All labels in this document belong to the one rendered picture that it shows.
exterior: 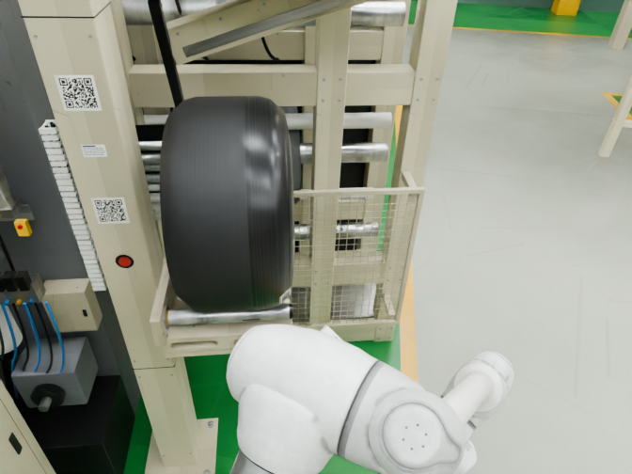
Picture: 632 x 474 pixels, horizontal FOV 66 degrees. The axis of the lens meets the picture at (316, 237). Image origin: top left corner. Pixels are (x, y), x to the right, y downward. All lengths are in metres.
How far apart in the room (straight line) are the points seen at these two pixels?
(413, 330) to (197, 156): 1.79
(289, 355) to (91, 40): 0.73
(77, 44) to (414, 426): 0.90
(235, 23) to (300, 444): 1.11
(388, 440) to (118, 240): 0.93
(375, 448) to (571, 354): 2.26
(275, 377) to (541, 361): 2.15
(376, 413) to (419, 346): 1.96
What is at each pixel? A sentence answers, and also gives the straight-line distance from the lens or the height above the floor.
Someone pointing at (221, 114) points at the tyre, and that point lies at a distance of 1.14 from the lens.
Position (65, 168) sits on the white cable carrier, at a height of 1.33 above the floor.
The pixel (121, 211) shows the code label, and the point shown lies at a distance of 1.26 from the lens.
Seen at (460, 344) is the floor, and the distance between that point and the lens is 2.61.
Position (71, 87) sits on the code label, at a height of 1.52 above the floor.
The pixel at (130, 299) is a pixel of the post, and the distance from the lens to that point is 1.45.
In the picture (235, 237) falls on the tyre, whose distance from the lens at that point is 1.04.
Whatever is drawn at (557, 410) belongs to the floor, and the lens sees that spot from 2.53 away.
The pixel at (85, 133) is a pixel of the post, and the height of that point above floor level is 1.42.
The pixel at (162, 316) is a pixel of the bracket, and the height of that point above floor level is 0.94.
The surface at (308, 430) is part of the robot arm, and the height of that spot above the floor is 1.35.
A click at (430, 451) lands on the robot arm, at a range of 0.58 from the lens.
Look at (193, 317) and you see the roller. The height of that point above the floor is 0.91.
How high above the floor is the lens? 1.89
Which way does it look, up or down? 37 degrees down
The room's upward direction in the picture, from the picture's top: 2 degrees clockwise
